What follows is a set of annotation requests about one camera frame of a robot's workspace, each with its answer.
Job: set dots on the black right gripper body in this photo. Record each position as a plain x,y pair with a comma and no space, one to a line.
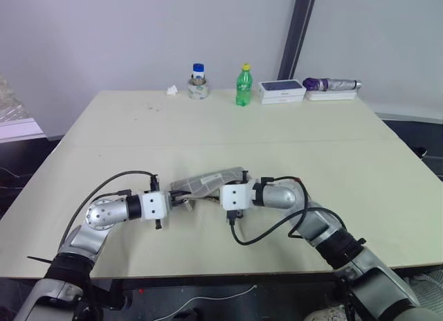
235,213

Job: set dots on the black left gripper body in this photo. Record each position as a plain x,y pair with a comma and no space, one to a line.
174,199

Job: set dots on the grey grid pouch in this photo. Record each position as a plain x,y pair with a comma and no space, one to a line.
207,182

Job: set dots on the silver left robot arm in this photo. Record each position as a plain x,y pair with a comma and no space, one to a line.
104,213

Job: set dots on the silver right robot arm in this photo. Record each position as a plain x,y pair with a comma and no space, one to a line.
311,213

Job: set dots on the crumpled white tissue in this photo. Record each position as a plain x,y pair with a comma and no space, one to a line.
172,90

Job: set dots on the clear tape roll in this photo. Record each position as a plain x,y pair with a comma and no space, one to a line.
199,90

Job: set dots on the green soda bottle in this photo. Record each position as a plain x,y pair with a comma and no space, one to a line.
243,85

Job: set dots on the blue-capped small bottle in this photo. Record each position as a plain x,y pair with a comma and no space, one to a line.
198,72

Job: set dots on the dark-topped white phone box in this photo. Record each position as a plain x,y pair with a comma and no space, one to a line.
282,86

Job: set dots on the grey speckled rounded shape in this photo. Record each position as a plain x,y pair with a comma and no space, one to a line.
328,314

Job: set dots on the black pointed strip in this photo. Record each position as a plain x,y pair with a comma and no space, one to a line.
38,259

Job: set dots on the flat white box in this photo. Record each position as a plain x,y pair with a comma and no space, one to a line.
331,95

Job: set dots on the folded purple silver umbrella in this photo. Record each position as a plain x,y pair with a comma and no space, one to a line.
330,83

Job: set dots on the dark grey pillar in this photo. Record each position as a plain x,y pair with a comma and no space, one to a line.
299,34

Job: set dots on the crinkled silver foil sheet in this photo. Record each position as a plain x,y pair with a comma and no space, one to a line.
12,103

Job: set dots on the white knit rounded shape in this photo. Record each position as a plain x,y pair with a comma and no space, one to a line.
427,281

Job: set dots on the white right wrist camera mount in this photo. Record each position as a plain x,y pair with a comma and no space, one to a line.
236,196

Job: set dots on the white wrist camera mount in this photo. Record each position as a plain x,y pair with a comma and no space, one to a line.
236,196
155,205

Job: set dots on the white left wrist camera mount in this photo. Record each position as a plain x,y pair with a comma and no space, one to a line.
155,205

